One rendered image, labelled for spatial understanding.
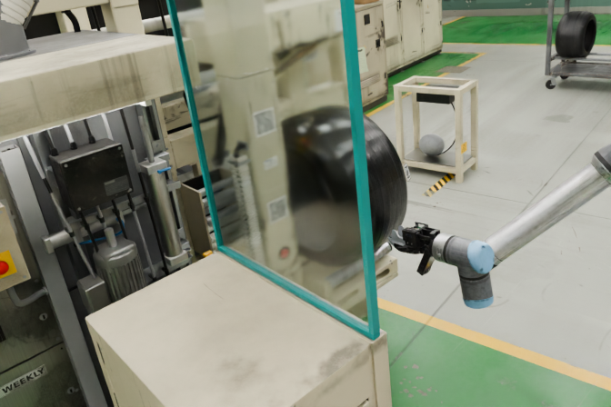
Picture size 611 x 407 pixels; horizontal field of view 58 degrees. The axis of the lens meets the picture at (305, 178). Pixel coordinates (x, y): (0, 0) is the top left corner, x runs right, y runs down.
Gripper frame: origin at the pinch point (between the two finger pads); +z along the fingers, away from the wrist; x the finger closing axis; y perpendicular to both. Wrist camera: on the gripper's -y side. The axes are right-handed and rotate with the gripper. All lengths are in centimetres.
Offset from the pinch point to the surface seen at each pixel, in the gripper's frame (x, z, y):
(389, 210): 2.7, -3.9, 12.9
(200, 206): 39, 55, 19
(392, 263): -7.3, 9.2, -15.1
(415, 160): -231, 186, -67
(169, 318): 87, -16, 24
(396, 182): -2.4, -4.2, 21.0
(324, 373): 76, -53, 19
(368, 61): -361, 349, 0
